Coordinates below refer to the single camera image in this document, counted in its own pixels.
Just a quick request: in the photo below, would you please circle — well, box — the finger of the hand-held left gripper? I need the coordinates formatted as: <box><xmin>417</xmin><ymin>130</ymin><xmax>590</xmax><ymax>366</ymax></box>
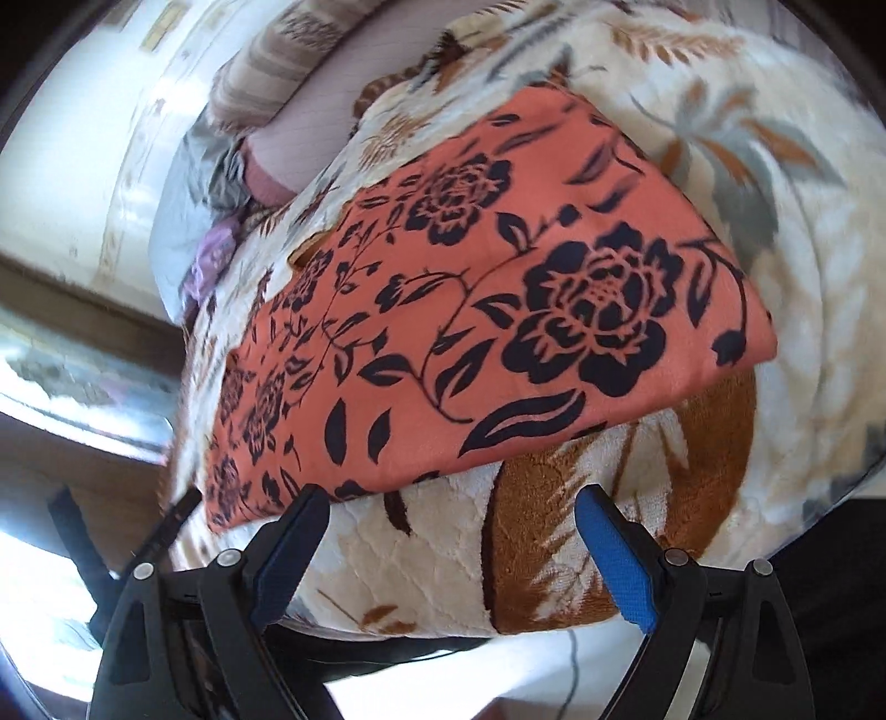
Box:
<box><xmin>119</xmin><ymin>488</ymin><xmax>203</xmax><ymax>577</ymax></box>
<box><xmin>47</xmin><ymin>486</ymin><xmax>117</xmax><ymax>606</ymax></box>

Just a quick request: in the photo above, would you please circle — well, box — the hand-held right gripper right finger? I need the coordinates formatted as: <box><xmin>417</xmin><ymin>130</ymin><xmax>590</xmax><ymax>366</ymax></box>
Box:
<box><xmin>576</xmin><ymin>483</ymin><xmax>807</xmax><ymax>720</ymax></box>

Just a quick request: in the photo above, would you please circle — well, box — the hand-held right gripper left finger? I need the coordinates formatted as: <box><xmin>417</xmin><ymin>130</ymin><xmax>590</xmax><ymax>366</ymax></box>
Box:
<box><xmin>97</xmin><ymin>483</ymin><xmax>332</xmax><ymax>720</ymax></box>

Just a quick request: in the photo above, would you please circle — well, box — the orange floral shirt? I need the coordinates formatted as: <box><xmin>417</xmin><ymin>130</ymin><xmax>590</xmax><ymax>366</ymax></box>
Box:
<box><xmin>203</xmin><ymin>81</ymin><xmax>777</xmax><ymax>536</ymax></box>

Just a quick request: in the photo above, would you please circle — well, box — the patterned glass window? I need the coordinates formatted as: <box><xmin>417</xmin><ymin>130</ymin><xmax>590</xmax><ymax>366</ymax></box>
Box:
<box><xmin>0</xmin><ymin>325</ymin><xmax>176</xmax><ymax>461</ymax></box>

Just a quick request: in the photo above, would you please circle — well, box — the purple printed cloth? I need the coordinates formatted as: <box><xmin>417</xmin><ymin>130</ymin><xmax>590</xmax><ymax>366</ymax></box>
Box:
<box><xmin>186</xmin><ymin>220</ymin><xmax>241</xmax><ymax>304</ymax></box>

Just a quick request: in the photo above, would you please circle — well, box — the grey pillow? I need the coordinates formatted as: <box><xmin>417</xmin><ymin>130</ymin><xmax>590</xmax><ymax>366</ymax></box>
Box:
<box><xmin>147</xmin><ymin>117</ymin><xmax>259</xmax><ymax>323</ymax></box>

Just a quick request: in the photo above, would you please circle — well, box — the cream leaf-print blanket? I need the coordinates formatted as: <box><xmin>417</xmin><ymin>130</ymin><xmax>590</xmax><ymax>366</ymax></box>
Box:
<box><xmin>166</xmin><ymin>0</ymin><xmax>886</xmax><ymax>634</ymax></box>

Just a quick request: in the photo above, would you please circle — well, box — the striped floral bolster pillow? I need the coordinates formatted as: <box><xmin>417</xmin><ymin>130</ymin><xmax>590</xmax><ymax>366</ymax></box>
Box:
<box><xmin>208</xmin><ymin>0</ymin><xmax>392</xmax><ymax>134</ymax></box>

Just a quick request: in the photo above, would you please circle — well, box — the dark wooden window frame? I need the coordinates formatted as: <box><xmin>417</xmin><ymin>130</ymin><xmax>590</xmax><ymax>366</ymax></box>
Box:
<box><xmin>0</xmin><ymin>250</ymin><xmax>191</xmax><ymax>562</ymax></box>

